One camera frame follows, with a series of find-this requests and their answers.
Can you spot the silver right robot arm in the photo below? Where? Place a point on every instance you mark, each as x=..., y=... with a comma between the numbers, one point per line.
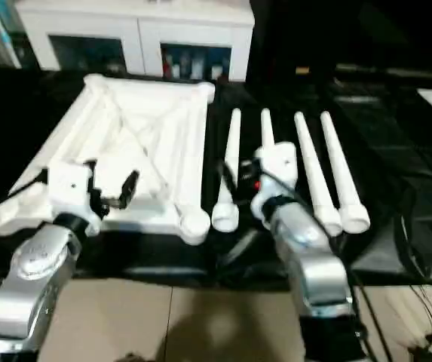
x=314, y=264

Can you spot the small yellow tag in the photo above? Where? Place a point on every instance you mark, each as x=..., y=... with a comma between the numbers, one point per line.
x=301, y=70

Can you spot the white plastic table leg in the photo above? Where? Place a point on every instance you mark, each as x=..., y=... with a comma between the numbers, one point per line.
x=229, y=166
x=267, y=128
x=314, y=166
x=344, y=173

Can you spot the white plastic table top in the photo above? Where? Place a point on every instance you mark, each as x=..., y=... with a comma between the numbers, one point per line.
x=148, y=128

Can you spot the teal and white pole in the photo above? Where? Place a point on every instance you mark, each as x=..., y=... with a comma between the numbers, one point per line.
x=4, y=30

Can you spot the black plastic mat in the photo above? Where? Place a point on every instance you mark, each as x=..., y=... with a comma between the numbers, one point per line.
x=396, y=151

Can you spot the white cabinet with glass doors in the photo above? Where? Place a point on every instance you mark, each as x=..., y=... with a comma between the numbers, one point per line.
x=140, y=23

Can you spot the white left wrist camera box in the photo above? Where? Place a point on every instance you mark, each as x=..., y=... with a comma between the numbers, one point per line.
x=71, y=185

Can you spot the tall clear bottle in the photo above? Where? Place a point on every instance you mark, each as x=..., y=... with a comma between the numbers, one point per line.
x=198, y=65

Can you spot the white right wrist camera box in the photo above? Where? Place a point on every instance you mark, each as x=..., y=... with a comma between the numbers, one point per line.
x=276, y=170

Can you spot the white capped bottle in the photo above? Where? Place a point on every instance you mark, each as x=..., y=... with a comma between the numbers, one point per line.
x=217, y=71

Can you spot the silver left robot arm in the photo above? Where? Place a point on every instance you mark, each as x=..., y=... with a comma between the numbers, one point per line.
x=35, y=279

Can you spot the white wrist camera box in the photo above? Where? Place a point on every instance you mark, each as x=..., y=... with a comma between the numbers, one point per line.
x=276, y=170
x=71, y=185

